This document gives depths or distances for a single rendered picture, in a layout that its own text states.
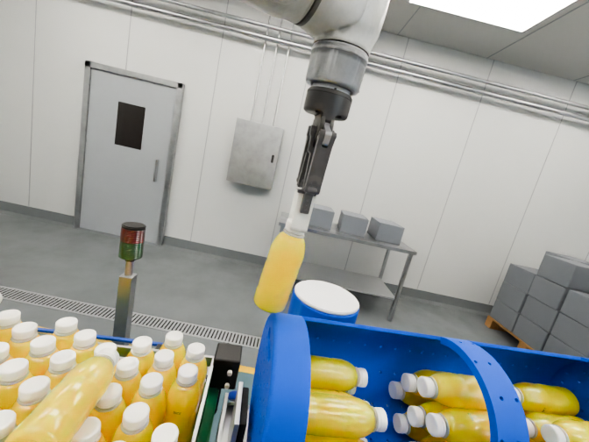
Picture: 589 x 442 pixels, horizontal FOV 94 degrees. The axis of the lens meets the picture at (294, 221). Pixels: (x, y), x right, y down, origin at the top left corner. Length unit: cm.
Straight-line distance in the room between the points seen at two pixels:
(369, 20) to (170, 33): 407
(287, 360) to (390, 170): 373
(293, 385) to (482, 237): 450
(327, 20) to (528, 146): 469
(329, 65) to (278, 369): 47
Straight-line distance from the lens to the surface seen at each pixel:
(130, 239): 91
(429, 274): 465
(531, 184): 512
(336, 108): 46
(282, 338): 53
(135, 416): 61
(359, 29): 48
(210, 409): 87
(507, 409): 71
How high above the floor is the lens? 153
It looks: 11 degrees down
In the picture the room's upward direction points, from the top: 13 degrees clockwise
